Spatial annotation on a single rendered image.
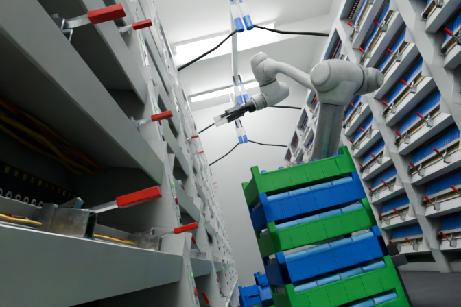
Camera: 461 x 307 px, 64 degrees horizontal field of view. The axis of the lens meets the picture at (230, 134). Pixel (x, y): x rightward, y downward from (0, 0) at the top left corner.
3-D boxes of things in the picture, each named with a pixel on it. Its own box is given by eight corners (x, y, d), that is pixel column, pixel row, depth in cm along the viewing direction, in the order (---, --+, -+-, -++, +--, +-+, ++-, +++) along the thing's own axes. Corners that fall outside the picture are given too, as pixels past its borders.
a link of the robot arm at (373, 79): (352, 71, 168) (333, 66, 160) (389, 64, 153) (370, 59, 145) (352, 100, 167) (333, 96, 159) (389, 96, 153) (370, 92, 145)
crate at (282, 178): (331, 186, 126) (324, 164, 128) (357, 170, 107) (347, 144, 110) (247, 207, 120) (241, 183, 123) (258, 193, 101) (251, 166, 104)
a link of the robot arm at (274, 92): (263, 107, 209) (254, 86, 205) (287, 96, 211) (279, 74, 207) (269, 109, 198) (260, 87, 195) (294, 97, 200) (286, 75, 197)
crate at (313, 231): (348, 234, 120) (339, 210, 123) (378, 225, 102) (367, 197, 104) (261, 258, 115) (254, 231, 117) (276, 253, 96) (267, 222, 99)
